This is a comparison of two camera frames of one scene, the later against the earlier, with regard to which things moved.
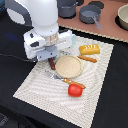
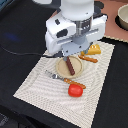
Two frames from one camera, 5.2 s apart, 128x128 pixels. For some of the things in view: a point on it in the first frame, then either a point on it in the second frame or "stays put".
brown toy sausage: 52,64 to 70,66
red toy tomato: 75,90 stays put
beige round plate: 68,66 stays put
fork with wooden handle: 80,85 stays put
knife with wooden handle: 87,58 stays put
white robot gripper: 42,47 to 73,37
